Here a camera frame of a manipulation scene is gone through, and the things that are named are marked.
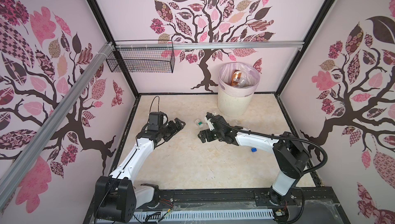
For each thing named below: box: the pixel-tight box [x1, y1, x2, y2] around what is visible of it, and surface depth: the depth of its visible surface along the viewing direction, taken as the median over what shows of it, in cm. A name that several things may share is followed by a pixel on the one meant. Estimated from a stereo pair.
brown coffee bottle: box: [230, 69, 242, 87], surface depth 102 cm
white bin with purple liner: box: [217, 61, 261, 117], surface depth 101 cm
